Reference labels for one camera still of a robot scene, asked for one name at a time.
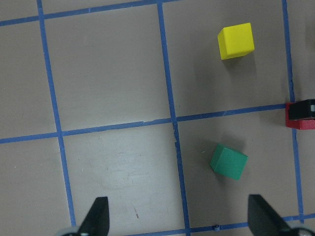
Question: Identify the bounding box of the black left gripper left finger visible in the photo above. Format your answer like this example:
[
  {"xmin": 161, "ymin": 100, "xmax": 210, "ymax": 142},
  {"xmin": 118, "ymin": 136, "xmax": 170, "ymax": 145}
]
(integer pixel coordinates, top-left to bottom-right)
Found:
[{"xmin": 78, "ymin": 197, "xmax": 110, "ymax": 236}]

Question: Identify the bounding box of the green wooden cube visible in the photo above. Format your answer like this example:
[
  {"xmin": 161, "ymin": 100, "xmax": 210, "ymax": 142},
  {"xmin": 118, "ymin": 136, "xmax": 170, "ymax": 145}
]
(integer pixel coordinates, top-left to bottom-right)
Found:
[{"xmin": 209, "ymin": 143, "xmax": 248, "ymax": 180}]

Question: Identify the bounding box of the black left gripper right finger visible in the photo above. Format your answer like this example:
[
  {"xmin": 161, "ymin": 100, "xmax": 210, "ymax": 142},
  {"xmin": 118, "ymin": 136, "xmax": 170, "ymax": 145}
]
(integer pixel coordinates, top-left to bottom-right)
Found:
[{"xmin": 248, "ymin": 194, "xmax": 297, "ymax": 236}]

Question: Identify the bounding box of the yellow wooden cube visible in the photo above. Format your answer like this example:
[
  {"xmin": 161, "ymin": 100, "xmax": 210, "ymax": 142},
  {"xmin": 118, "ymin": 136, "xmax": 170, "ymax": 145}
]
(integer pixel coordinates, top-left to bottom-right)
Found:
[{"xmin": 217, "ymin": 23, "xmax": 255, "ymax": 60}]

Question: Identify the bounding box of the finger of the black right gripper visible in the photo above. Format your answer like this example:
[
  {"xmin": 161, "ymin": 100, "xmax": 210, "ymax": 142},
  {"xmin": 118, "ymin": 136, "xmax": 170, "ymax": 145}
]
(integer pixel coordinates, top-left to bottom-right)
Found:
[{"xmin": 288, "ymin": 99, "xmax": 315, "ymax": 120}]

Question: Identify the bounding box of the red wooden cube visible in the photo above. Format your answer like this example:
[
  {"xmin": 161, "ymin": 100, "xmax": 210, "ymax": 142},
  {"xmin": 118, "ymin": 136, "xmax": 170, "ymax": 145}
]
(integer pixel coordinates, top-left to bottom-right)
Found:
[{"xmin": 285, "ymin": 102, "xmax": 315, "ymax": 130}]

